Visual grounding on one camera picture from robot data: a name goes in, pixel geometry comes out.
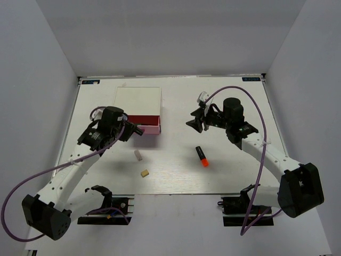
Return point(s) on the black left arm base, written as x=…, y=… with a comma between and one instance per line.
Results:
x=119, y=213

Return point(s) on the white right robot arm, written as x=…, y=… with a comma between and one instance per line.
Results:
x=299, y=189

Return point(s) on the white drawer cabinet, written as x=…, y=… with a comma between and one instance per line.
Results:
x=140, y=101

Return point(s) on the pink drawer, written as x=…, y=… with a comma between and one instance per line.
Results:
x=152, y=123

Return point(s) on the grey white eraser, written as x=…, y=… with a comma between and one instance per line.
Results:
x=138, y=155

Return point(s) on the orange cap black highlighter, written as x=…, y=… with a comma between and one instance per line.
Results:
x=202, y=156

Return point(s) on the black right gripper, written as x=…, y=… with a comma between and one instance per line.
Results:
x=197, y=123

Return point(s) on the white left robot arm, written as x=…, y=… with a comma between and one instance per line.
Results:
x=52, y=210

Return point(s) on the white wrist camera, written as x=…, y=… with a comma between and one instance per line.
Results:
x=203, y=101
x=96, y=111

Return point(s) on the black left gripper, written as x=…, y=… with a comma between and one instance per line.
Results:
x=129, y=127

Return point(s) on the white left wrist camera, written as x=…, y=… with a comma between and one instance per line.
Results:
x=96, y=111

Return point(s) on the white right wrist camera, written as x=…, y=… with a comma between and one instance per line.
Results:
x=203, y=101

